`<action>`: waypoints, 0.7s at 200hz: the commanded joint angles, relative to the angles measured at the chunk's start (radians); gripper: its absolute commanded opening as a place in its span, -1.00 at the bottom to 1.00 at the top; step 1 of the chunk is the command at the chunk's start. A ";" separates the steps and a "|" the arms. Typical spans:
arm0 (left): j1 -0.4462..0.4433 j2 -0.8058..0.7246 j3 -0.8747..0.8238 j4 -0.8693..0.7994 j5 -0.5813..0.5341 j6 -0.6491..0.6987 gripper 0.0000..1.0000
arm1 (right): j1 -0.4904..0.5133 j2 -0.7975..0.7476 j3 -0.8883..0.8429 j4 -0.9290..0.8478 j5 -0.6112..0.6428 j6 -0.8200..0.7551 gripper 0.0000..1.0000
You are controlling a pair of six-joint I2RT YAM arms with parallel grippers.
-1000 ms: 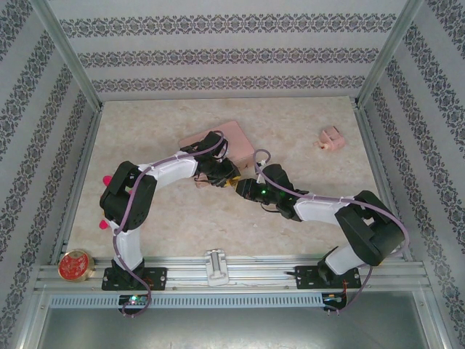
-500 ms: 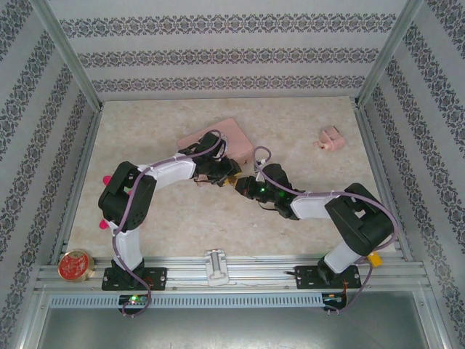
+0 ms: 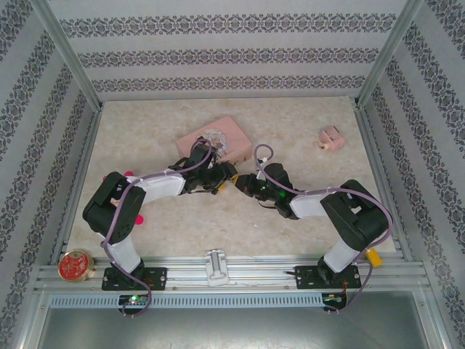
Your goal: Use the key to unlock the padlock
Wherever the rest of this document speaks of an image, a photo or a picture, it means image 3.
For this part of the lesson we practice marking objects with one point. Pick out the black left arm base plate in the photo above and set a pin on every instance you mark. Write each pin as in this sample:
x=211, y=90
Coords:
x=156, y=278

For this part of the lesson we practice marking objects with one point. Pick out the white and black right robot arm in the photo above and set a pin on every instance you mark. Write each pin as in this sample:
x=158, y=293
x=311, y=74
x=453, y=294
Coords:
x=348, y=218

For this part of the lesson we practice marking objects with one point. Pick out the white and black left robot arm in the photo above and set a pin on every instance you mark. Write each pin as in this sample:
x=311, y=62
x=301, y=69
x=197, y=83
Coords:
x=109, y=207

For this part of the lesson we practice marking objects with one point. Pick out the small pink toy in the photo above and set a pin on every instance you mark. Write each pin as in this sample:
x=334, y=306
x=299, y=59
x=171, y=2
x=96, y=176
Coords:
x=334, y=140

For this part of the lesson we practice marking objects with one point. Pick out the aluminium frame post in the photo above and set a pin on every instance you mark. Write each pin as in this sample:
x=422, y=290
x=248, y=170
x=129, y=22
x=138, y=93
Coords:
x=390, y=51
x=65, y=51

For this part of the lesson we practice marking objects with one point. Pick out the aluminium side rail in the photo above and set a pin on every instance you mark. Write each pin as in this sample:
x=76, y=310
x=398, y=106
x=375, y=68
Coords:
x=80, y=174
x=380, y=174

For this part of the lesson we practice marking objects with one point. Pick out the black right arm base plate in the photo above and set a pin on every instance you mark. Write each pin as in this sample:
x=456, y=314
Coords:
x=307, y=278

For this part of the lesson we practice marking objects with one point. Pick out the red round tin gold rim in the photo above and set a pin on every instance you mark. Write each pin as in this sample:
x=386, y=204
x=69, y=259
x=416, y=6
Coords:
x=74, y=264

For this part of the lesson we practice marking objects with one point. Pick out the white latch bracket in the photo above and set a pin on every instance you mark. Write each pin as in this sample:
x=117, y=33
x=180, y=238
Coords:
x=217, y=276

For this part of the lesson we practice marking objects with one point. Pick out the small circuit board green light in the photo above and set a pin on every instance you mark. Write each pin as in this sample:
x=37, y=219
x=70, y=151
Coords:
x=133, y=300

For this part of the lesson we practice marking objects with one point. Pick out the small circuit board blue light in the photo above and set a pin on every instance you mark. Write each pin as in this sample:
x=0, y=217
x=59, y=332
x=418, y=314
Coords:
x=332, y=299

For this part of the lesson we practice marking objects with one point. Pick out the pink tin box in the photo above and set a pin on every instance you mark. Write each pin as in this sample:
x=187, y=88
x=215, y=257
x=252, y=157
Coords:
x=232, y=131

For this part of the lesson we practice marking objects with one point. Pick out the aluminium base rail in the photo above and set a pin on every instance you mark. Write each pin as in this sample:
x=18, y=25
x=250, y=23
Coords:
x=254, y=272

